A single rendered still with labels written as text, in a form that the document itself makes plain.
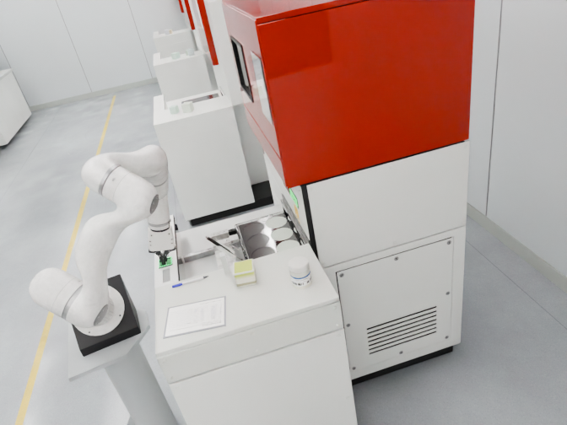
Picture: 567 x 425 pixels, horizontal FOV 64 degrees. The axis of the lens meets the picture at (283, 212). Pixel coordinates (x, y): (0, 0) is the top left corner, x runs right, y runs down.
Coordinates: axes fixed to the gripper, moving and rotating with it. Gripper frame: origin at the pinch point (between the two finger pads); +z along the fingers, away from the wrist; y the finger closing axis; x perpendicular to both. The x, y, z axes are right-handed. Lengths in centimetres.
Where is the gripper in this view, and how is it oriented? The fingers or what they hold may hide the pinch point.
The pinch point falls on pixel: (163, 259)
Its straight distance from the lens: 191.9
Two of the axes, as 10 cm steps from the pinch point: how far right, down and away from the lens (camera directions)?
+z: -0.3, 8.8, 4.7
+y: -9.7, 0.9, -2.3
